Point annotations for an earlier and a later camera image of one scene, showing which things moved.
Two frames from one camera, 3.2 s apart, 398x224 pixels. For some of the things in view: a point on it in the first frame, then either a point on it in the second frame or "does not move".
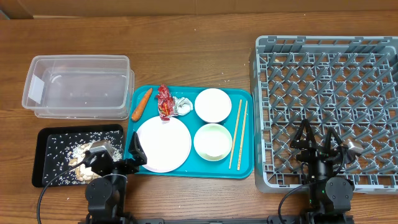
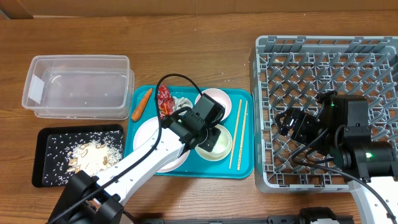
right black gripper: [307, 142] → [305, 123]
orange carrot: [140, 107] does not move
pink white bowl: [212, 105] does not move
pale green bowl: [212, 142] does not move
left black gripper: [130, 167] → [214, 133]
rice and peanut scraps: [64, 163] does not move
